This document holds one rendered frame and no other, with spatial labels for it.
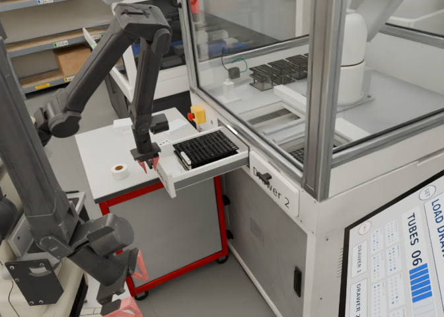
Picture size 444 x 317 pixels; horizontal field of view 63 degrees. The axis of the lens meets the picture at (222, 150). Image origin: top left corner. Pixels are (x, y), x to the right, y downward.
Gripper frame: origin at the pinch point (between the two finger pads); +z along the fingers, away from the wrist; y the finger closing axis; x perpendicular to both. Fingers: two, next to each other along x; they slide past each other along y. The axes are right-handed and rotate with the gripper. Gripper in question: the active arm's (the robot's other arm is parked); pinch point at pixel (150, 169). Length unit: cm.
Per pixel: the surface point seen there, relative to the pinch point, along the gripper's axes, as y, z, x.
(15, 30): -52, 23, 415
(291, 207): 35, 4, -42
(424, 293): 24, -23, -94
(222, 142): 31.7, 0.0, 1.1
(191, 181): 12.3, 4.3, -9.9
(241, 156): 34.3, 1.7, -9.7
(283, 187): 35, -1, -37
